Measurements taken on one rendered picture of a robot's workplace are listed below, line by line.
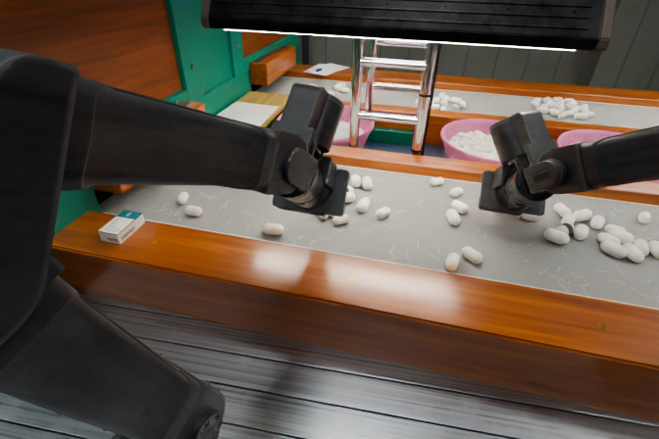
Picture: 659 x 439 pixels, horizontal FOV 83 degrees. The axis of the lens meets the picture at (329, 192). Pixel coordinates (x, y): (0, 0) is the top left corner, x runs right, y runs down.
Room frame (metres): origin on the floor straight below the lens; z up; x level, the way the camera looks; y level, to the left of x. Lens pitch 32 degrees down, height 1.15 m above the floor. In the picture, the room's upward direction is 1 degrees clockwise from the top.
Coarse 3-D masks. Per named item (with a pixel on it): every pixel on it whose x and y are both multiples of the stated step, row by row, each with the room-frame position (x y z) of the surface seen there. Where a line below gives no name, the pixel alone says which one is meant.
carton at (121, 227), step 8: (120, 216) 0.49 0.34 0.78; (128, 216) 0.49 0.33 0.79; (136, 216) 0.49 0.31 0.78; (112, 224) 0.46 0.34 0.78; (120, 224) 0.46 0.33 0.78; (128, 224) 0.47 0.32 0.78; (136, 224) 0.48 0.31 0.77; (104, 232) 0.45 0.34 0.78; (112, 232) 0.44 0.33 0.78; (120, 232) 0.45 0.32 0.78; (128, 232) 0.46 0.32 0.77; (104, 240) 0.45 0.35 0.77; (112, 240) 0.44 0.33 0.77; (120, 240) 0.44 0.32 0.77
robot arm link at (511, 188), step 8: (512, 160) 0.48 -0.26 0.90; (520, 160) 0.47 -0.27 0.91; (528, 160) 0.47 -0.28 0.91; (520, 168) 0.47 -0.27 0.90; (512, 176) 0.47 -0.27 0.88; (520, 176) 0.46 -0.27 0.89; (512, 184) 0.47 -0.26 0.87; (520, 184) 0.45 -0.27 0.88; (512, 192) 0.47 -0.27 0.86; (520, 192) 0.45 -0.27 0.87; (528, 192) 0.44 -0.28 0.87; (544, 192) 0.44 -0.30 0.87; (512, 200) 0.48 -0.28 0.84; (520, 200) 0.46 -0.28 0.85; (528, 200) 0.44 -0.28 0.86; (536, 200) 0.44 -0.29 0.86
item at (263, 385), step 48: (144, 336) 0.35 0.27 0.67; (192, 336) 0.35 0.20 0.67; (240, 336) 0.35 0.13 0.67; (240, 384) 0.28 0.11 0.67; (288, 384) 0.28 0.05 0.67; (336, 384) 0.28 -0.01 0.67; (384, 384) 0.28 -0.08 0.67; (432, 384) 0.28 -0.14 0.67; (480, 384) 0.28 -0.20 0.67; (0, 432) 0.21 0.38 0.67; (48, 432) 0.22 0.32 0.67; (96, 432) 0.22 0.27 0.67; (240, 432) 0.22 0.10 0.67; (288, 432) 0.22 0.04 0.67; (336, 432) 0.22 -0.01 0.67; (384, 432) 0.22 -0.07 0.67; (432, 432) 0.22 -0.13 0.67; (480, 432) 0.23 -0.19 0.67; (528, 432) 0.23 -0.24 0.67; (576, 432) 0.23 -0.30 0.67; (624, 432) 0.23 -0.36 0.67
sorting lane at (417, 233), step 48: (144, 192) 0.63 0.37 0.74; (192, 192) 0.63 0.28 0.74; (240, 192) 0.64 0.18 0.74; (384, 192) 0.65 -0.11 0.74; (432, 192) 0.65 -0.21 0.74; (480, 192) 0.65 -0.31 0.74; (288, 240) 0.49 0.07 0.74; (336, 240) 0.49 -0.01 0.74; (384, 240) 0.49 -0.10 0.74; (432, 240) 0.50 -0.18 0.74; (480, 240) 0.50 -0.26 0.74; (528, 240) 0.50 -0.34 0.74; (576, 240) 0.50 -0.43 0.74; (576, 288) 0.39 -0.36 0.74; (624, 288) 0.39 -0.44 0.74
